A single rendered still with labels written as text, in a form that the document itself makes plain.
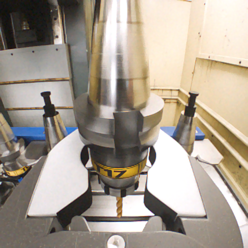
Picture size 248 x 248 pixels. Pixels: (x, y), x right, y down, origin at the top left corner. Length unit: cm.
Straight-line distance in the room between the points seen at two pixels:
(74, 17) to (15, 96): 56
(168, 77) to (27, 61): 97
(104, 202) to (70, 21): 83
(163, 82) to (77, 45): 72
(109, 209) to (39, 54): 78
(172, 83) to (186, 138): 103
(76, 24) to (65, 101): 41
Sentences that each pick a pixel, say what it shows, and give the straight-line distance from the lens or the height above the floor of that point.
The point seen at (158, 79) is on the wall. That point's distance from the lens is 121.
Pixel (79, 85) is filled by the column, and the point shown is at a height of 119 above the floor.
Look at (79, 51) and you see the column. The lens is 83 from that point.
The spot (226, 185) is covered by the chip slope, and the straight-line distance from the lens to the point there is 80.
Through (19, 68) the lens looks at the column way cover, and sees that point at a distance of 94.
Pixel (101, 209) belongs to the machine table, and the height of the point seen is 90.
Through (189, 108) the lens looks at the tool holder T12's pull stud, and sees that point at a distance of 23.
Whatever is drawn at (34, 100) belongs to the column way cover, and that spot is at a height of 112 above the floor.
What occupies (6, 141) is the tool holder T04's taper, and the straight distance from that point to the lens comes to 31.
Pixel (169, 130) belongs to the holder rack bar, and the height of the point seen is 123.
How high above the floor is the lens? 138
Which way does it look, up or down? 30 degrees down
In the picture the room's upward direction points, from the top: straight up
